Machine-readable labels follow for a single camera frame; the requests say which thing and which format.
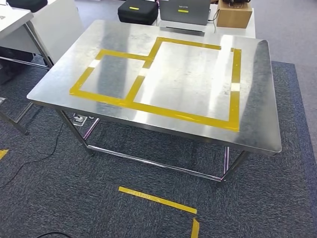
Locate black bag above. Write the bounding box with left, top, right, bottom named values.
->
left=6, top=0, right=48, bottom=13

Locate silver laptop stand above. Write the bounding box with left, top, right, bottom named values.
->
left=159, top=20, right=211, bottom=37

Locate black floor cable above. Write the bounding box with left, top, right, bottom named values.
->
left=35, top=231, right=72, bottom=238
left=0, top=123, right=65, bottom=189

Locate white floor power strip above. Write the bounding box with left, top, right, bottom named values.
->
left=73, top=113, right=88, bottom=127

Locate black router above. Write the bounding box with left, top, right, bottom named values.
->
left=224, top=0, right=251, bottom=9

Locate grey laptop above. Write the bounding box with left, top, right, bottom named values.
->
left=159, top=0, right=211, bottom=26

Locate stainless steel workbench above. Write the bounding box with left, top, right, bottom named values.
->
left=26, top=19, right=283, bottom=189

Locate black zipped carry case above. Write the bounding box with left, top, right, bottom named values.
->
left=118, top=0, right=159, bottom=26

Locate white desk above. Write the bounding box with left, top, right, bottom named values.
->
left=153, top=0, right=256, bottom=38
left=0, top=0, right=85, bottom=136

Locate brown cardboard box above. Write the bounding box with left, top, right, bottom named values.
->
left=216, top=0, right=253, bottom=29

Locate thin black laptop cable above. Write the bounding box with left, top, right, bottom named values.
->
left=208, top=9, right=220, bottom=34

